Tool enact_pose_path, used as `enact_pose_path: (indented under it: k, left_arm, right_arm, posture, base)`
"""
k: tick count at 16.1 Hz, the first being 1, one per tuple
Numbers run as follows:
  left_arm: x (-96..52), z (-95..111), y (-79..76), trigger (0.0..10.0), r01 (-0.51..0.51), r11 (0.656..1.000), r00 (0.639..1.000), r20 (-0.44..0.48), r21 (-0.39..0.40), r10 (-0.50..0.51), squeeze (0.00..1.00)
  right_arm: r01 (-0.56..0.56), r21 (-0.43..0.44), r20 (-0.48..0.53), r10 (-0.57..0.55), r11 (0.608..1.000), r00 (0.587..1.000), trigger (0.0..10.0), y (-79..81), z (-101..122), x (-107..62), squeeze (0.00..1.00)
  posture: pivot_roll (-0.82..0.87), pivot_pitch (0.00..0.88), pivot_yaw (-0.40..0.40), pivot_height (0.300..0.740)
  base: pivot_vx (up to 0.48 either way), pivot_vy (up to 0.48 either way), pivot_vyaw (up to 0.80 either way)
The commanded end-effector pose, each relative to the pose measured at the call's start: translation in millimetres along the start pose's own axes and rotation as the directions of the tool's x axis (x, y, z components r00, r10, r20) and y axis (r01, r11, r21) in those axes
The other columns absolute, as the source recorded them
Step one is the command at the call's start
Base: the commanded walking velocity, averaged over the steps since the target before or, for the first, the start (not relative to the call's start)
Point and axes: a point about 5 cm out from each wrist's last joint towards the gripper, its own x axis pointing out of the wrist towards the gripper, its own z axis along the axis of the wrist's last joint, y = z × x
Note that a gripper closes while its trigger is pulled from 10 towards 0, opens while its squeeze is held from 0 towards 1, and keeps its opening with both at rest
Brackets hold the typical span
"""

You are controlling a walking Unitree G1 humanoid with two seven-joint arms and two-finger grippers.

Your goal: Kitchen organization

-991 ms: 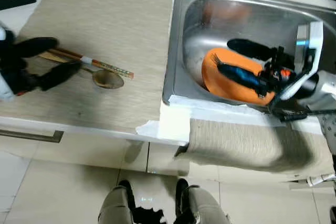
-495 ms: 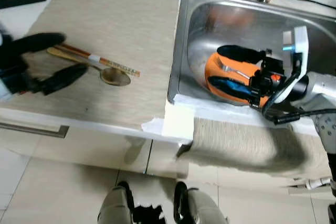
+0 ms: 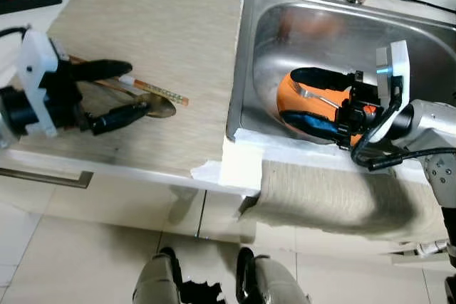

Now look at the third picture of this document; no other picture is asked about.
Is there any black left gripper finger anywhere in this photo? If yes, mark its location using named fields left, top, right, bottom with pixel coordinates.
left=87, top=100, right=152, bottom=136
left=70, top=59, right=133, bottom=82

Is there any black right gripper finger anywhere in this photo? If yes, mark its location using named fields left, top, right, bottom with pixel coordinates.
left=291, top=67, right=358, bottom=92
left=280, top=110, right=344, bottom=142

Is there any metal fork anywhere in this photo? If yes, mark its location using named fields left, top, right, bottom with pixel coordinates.
left=295, top=85, right=344, bottom=110

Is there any orange plastic bowl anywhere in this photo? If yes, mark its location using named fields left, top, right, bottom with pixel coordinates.
left=276, top=69, right=375, bottom=145

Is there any metal spoon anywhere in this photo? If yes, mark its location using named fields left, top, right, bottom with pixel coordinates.
left=77, top=80, right=177, bottom=119

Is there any stainless steel sink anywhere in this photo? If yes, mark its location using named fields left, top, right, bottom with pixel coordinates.
left=226, top=0, right=456, bottom=150

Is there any beige woven hanging mat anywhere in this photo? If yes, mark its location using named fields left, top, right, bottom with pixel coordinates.
left=242, top=159, right=451, bottom=243

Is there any beige woven counter mat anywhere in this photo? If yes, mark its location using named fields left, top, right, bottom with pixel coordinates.
left=13, top=0, right=244, bottom=178

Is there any white plastic object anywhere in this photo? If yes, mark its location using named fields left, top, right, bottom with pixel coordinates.
left=394, top=241, right=451, bottom=261

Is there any grey robot right leg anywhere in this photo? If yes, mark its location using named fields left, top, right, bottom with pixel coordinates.
left=235, top=247, right=312, bottom=304

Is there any grey robot leg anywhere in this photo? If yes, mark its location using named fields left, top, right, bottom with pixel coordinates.
left=133, top=247, right=188, bottom=304
left=235, top=247, right=312, bottom=304

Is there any grey robot left leg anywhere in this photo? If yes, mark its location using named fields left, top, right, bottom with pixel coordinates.
left=133, top=247, right=188, bottom=304

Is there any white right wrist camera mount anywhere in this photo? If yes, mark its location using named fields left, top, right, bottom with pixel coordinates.
left=374, top=39, right=413, bottom=145

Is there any dark metal drawer handle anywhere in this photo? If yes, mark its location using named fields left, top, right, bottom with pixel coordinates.
left=0, top=167, right=94, bottom=190

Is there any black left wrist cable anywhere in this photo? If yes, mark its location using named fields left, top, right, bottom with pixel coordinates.
left=0, top=26, right=31, bottom=40

